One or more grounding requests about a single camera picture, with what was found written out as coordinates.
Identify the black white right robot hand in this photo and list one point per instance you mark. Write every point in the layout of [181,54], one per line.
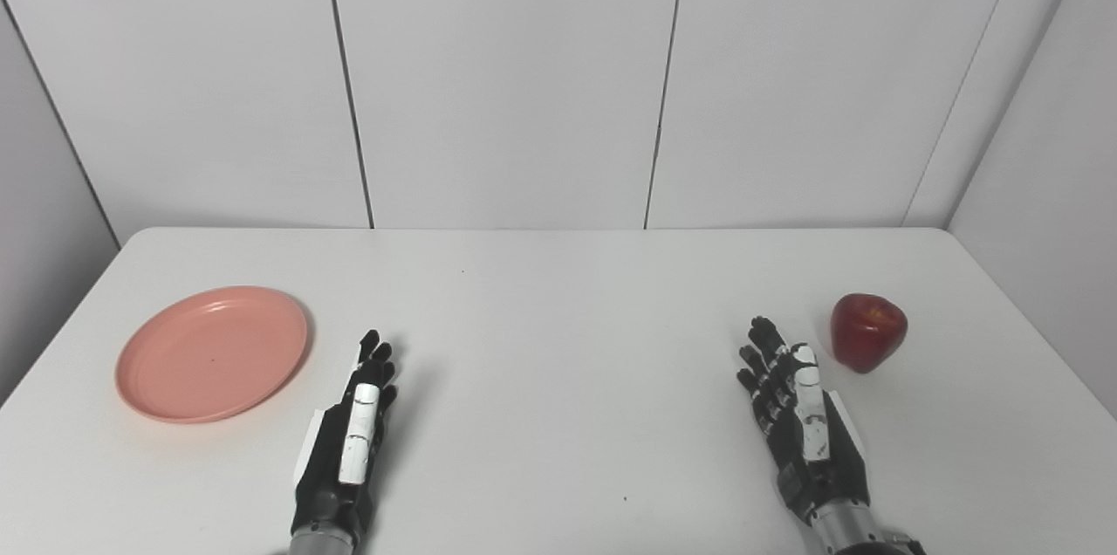
[807,441]

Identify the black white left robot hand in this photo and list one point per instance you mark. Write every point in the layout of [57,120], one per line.
[336,459]

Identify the red apple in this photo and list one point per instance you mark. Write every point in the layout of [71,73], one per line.
[866,332]

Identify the pink round plate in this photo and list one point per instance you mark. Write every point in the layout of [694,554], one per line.
[209,356]

